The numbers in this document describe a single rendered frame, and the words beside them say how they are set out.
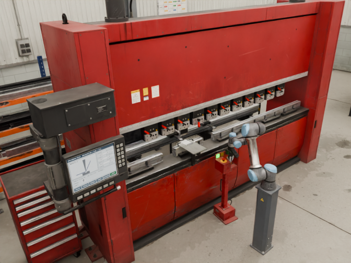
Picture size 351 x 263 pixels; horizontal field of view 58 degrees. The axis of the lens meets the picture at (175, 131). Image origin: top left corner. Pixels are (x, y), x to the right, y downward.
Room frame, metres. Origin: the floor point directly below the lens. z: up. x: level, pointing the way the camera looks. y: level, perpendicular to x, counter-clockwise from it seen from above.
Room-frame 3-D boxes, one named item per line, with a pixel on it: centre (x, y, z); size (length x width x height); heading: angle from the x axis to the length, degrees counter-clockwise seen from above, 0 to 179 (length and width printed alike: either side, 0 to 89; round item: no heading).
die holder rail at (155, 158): (2.74, 0.36, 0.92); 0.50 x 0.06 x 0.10; 125
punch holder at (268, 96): (3.85, -1.21, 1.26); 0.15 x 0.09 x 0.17; 125
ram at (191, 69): (3.43, -0.62, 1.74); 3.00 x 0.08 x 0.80; 125
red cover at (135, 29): (3.42, -0.62, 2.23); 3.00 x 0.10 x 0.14; 125
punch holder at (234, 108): (3.50, -0.72, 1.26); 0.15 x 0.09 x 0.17; 125
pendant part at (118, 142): (1.92, 0.57, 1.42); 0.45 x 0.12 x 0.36; 130
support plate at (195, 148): (2.93, -0.17, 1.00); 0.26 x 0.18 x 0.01; 35
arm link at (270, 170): (2.49, -0.87, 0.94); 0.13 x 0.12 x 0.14; 104
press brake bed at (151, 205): (3.39, -0.64, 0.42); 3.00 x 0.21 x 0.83; 125
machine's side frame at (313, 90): (4.51, -1.84, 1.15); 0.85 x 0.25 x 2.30; 35
